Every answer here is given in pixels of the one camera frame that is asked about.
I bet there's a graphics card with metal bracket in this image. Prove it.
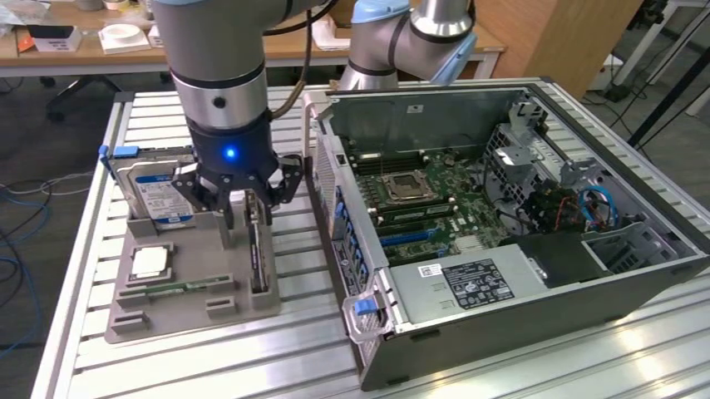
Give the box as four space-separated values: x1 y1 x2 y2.
242 189 270 294

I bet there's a wooden desk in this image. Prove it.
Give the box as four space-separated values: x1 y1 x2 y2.
0 0 507 80

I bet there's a CPU socket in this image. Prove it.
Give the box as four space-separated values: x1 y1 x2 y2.
382 170 431 204

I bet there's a brown cardboard box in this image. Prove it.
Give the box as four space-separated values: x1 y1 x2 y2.
330 0 356 27

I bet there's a wooden cabinet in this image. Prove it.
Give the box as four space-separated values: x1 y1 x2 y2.
477 0 645 101

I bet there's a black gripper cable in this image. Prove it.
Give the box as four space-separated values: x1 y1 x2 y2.
264 0 340 121

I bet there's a blue expansion slot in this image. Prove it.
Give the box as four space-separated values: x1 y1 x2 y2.
379 230 438 247

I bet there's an installed RAM stick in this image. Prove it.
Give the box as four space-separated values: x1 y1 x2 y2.
379 203 454 222

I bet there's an office chair base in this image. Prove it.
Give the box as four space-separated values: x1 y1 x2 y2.
43 76 124 122

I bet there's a blue data wire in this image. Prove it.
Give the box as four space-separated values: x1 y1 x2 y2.
577 185 621 229

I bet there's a grey power supply unit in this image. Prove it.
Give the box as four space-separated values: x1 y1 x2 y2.
387 244 549 328

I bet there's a green RAM stick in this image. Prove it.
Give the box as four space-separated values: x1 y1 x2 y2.
119 280 234 297

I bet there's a black tripod pole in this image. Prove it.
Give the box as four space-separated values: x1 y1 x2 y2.
629 0 710 149

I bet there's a blue floor cable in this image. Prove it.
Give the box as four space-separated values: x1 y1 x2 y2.
0 182 52 358

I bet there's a grey parts rack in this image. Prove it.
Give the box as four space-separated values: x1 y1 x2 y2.
103 171 286 345

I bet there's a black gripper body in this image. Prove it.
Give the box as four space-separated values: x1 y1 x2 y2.
186 115 279 193

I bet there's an open black PC case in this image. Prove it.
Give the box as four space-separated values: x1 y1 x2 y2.
300 76 710 392

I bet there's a metal drive cage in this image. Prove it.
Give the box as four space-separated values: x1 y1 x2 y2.
482 101 562 201

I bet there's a white box with round insert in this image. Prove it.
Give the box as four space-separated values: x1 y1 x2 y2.
98 23 152 55

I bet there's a silver CPU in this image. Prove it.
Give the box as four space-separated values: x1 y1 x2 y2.
131 248 171 278

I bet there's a green motherboard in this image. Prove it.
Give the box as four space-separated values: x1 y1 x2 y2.
346 145 511 267

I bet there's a white box with black lid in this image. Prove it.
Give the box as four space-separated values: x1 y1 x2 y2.
27 24 83 53

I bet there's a hard disk in blue caddy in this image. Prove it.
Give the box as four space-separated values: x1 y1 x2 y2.
98 140 215 230

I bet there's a white paper stack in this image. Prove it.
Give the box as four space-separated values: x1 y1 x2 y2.
310 16 352 52

